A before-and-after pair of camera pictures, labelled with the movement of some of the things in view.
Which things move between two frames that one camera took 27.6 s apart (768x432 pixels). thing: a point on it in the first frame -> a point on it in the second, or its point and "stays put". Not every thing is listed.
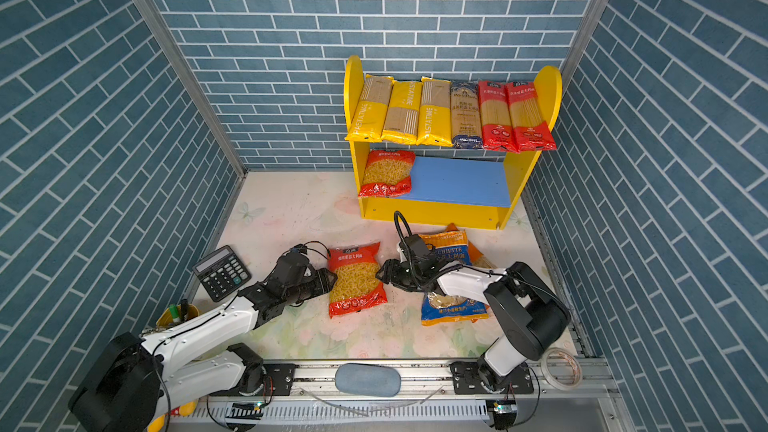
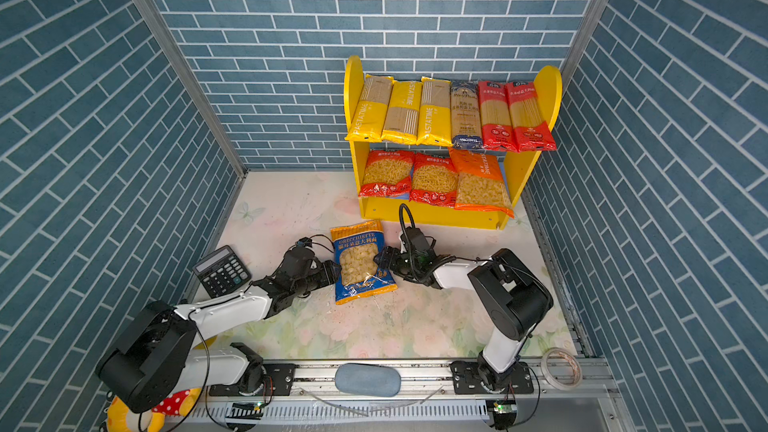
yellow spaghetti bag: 369,115 stays put
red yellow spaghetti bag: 497,127 stays put
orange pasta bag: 476,258 -> 480,182
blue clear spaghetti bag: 465,115 stays put
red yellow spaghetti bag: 530,132 stays put
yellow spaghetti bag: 400,125 stays put
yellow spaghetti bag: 435,123 stays put
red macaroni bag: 357,288 -> 434,180
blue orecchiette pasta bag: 450,248 -> 355,246
